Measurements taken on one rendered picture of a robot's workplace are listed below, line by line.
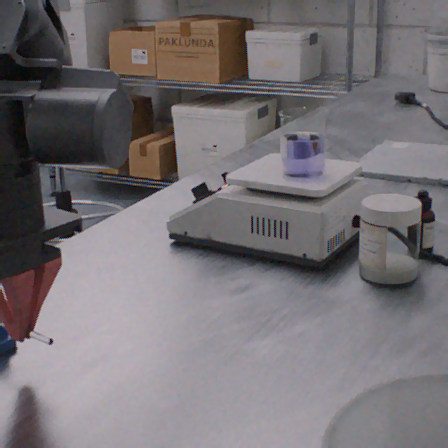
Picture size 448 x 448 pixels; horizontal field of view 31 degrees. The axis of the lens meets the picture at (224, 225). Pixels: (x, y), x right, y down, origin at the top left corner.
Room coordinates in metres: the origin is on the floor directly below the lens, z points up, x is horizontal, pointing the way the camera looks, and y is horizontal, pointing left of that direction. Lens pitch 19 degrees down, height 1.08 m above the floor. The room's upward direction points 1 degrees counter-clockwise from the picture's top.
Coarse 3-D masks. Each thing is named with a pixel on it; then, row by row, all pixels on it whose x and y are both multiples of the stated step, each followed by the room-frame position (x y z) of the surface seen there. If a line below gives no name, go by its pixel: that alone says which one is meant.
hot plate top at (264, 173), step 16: (256, 160) 0.91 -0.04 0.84; (272, 160) 0.91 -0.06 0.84; (336, 160) 0.90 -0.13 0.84; (240, 176) 0.84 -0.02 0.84; (256, 176) 0.84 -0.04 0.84; (272, 176) 0.84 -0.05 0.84; (336, 176) 0.83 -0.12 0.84; (352, 176) 0.85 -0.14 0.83; (288, 192) 0.80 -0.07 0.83; (304, 192) 0.79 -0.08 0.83; (320, 192) 0.79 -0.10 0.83
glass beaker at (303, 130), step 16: (288, 112) 0.86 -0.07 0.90; (304, 112) 0.86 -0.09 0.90; (320, 112) 0.86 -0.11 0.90; (288, 128) 0.82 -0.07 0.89; (304, 128) 0.81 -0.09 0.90; (320, 128) 0.82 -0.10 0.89; (288, 144) 0.82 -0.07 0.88; (304, 144) 0.81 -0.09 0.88; (320, 144) 0.82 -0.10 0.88; (288, 160) 0.82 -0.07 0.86; (304, 160) 0.81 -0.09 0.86; (320, 160) 0.82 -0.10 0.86; (288, 176) 0.82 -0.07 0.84; (304, 176) 0.81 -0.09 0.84; (320, 176) 0.82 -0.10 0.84
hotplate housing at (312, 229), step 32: (224, 192) 0.84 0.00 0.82; (256, 192) 0.84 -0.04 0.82; (352, 192) 0.84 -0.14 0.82; (192, 224) 0.86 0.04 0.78; (224, 224) 0.84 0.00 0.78; (256, 224) 0.81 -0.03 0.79; (288, 224) 0.79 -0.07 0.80; (320, 224) 0.78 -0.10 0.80; (352, 224) 0.84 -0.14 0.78; (288, 256) 0.80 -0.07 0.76; (320, 256) 0.78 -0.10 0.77
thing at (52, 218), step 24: (0, 168) 0.57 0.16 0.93; (24, 168) 0.59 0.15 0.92; (0, 192) 0.57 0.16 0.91; (24, 192) 0.58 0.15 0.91; (0, 216) 0.57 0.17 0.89; (24, 216) 0.57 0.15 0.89; (48, 216) 0.62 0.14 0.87; (72, 216) 0.61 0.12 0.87; (0, 240) 0.56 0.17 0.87; (24, 240) 0.57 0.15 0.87; (48, 240) 0.59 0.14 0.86
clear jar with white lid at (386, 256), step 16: (368, 208) 0.75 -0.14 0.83; (384, 208) 0.74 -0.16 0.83; (400, 208) 0.74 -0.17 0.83; (416, 208) 0.74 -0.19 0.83; (368, 224) 0.75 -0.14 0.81; (384, 224) 0.73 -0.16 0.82; (400, 224) 0.73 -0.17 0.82; (416, 224) 0.74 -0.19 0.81; (368, 240) 0.74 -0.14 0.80; (384, 240) 0.73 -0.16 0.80; (400, 240) 0.73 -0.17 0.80; (416, 240) 0.74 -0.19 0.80; (368, 256) 0.74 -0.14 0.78; (384, 256) 0.73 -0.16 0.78; (400, 256) 0.73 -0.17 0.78; (416, 256) 0.74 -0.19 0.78; (368, 272) 0.74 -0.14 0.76; (384, 272) 0.73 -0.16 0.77; (400, 272) 0.73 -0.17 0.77; (416, 272) 0.75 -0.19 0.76
